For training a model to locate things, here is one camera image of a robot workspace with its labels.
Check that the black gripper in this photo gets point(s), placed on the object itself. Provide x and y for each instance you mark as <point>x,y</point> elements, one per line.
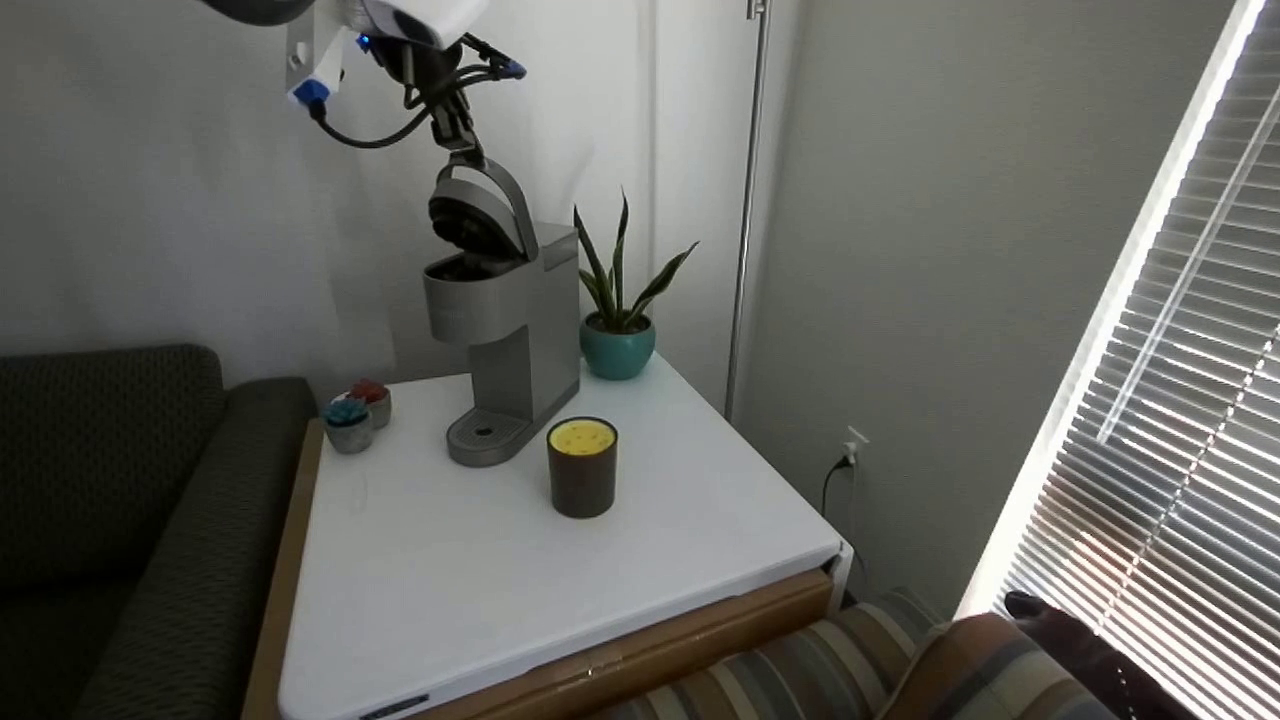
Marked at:
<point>429,78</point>

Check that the grey coffee maker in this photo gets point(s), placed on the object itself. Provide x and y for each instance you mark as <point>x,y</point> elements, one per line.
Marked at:
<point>511,297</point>

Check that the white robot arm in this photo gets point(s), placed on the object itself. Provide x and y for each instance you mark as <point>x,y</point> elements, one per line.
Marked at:
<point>264,8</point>

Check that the snake plant in teal pot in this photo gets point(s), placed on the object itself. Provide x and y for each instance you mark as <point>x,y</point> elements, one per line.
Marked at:
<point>619,338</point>

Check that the small pot red succulent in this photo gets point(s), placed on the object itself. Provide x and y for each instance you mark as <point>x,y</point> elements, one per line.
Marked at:
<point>375,399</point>

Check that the thin metal floor pole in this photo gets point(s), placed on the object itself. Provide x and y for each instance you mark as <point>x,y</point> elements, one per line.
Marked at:
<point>741,269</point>

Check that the dark jar yellow candle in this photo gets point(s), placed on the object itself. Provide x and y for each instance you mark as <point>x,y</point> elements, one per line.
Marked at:
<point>583,467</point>

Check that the white table top board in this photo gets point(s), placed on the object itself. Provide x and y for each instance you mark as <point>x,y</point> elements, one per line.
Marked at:
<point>426,580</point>

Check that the dark grey sofa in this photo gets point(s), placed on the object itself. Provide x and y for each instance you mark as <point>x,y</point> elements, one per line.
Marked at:
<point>143,503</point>

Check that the wooden brown table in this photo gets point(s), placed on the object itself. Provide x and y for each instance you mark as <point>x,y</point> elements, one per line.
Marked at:
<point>560,685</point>

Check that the striped sofa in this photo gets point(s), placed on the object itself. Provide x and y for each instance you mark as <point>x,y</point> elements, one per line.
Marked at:
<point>895,660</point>

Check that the white window blinds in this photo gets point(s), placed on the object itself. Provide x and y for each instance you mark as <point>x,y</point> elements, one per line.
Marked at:
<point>1149,496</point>

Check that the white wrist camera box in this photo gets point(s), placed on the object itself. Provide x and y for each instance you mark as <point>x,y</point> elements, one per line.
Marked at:
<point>325,38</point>

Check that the black robot cable blue connectors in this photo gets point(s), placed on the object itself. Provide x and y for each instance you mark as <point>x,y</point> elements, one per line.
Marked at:
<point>369,109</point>

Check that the wall outlet with plug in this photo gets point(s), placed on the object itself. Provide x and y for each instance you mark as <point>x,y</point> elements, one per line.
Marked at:
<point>845,462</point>

